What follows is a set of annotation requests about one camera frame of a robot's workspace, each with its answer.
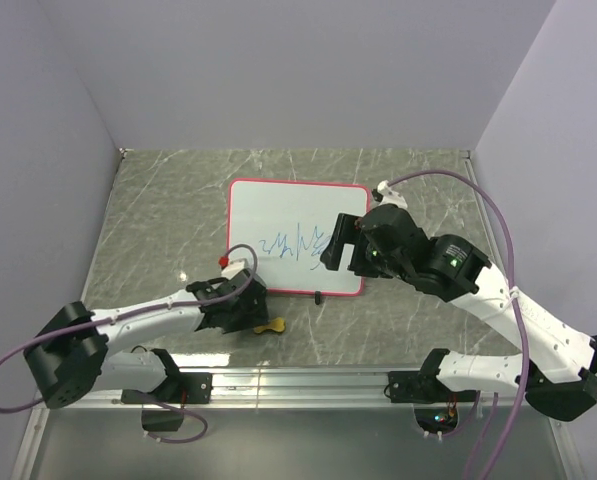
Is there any yellow bone shaped eraser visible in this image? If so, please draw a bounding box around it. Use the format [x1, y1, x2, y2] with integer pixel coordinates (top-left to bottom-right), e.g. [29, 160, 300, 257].
[253, 317, 286, 335]

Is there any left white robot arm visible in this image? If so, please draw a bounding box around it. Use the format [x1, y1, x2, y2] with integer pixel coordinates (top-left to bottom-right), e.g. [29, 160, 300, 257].
[23, 268, 270, 409]

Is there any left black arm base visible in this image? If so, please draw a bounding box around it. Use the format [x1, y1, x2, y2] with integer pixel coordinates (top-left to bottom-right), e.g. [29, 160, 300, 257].
[121, 372, 214, 434]

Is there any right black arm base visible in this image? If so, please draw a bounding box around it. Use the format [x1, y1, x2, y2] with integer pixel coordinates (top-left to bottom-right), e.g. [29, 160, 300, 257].
[386, 369, 479, 434]

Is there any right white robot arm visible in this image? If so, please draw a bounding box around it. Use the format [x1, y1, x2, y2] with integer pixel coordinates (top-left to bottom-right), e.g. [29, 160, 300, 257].
[320, 204, 597, 422]

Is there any pink framed whiteboard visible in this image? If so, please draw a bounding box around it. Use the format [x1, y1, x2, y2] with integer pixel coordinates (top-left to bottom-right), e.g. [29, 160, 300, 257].
[227, 179, 370, 296]

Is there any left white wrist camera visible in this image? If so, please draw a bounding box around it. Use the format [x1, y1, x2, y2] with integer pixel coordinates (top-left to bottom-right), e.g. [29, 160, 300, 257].
[218, 255, 249, 280]

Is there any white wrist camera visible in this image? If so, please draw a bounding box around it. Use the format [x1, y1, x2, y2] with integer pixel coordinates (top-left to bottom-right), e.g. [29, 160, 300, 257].
[371, 180, 408, 210]
[218, 255, 249, 280]

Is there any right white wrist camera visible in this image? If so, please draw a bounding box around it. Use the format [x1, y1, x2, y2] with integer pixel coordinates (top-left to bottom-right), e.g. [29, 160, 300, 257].
[371, 180, 408, 210]

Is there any aluminium mounting rail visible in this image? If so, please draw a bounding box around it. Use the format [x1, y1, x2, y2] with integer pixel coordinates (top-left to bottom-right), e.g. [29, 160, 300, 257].
[10, 367, 564, 480]

